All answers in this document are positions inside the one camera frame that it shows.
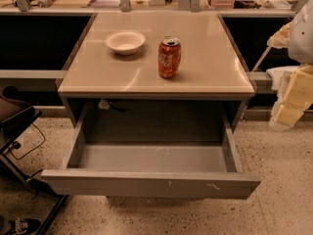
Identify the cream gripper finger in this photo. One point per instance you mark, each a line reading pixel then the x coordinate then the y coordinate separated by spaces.
pixel 295 96
pixel 280 39

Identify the red coke can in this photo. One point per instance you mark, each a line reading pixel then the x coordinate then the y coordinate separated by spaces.
pixel 169 57

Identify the white curved robot base part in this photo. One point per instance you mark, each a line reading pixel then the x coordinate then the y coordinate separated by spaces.
pixel 277 73

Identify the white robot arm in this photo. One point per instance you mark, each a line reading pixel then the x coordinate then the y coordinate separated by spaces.
pixel 300 46

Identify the grey cabinet with beige top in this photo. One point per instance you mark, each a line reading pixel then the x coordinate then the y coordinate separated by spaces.
pixel 210 64

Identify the open grey top drawer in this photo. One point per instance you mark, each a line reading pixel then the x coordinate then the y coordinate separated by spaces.
pixel 153 149

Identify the white stick with black tip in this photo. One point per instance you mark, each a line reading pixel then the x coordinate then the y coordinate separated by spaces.
pixel 263 56

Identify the white paper bowl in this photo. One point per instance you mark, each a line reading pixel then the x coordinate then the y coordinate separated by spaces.
pixel 125 42

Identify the black chair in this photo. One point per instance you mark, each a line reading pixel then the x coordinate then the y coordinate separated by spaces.
pixel 16 116

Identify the black sneaker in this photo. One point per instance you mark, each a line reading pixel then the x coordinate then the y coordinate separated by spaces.
pixel 20 226

